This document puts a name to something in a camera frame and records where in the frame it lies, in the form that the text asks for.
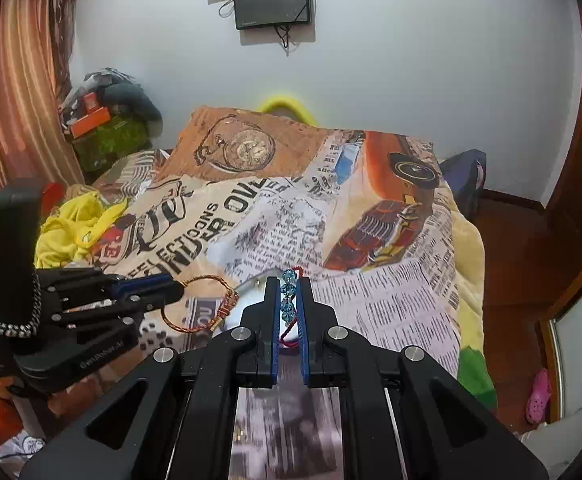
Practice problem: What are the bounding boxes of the silver chain bracelet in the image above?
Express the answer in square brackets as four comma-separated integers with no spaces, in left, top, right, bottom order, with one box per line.
[0,269,40,339]

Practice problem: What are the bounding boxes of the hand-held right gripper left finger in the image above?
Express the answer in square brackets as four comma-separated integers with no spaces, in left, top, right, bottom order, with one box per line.
[18,276,280,480]

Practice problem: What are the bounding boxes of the yellow cloth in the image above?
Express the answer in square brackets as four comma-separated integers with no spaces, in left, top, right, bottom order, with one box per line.
[34,191,130,269]

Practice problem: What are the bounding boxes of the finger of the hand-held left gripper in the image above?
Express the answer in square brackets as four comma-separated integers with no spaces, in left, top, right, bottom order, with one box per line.
[52,293,183,332]
[37,267,187,307]

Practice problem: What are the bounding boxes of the brown striped curtain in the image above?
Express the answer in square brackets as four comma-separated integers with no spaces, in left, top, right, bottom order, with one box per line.
[0,0,88,273]

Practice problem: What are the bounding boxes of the orange box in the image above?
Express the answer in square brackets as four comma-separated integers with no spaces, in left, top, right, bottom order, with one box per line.
[68,105,112,139]

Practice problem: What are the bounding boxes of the yellow green fleece blanket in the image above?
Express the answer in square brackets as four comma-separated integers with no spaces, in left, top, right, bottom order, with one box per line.
[441,204,500,409]

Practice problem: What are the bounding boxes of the newspaper print blanket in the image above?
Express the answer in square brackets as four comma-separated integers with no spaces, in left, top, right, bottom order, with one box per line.
[36,105,487,413]

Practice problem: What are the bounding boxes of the red box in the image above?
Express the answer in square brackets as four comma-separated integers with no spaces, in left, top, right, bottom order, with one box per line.
[41,181,68,207]

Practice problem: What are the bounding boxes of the blue bead bracelet red cord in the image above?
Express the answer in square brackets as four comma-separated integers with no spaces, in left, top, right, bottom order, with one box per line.
[277,265,307,350]

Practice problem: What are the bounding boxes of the small black wall screen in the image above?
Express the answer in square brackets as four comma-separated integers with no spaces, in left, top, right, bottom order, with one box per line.
[232,0,314,31]

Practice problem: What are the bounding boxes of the grey cloth pile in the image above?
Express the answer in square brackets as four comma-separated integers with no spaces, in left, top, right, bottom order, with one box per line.
[59,66,165,137]

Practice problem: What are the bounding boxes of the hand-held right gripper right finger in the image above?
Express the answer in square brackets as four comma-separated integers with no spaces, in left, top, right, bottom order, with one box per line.
[297,276,553,480]

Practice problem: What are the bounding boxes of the green patterned bag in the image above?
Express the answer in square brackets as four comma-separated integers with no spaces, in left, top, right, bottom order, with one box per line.
[72,115,153,174]

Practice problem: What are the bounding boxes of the copper wire bangle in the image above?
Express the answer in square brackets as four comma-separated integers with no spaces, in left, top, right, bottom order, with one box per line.
[159,274,242,332]

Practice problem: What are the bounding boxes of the pink clog shoe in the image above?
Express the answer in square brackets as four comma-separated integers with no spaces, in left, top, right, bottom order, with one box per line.
[524,367,553,424]

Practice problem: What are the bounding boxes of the grey wood-print board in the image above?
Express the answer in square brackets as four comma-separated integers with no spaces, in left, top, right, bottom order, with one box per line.
[231,385,346,480]

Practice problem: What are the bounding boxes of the dark blue pillow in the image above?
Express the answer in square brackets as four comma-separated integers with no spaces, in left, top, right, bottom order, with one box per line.
[438,148,487,222]

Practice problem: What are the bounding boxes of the yellow ring cushion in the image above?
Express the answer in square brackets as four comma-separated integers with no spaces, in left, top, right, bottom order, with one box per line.
[259,91,317,124]

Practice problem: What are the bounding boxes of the black cable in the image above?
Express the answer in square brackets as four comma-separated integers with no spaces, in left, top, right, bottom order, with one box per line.
[218,0,318,57]

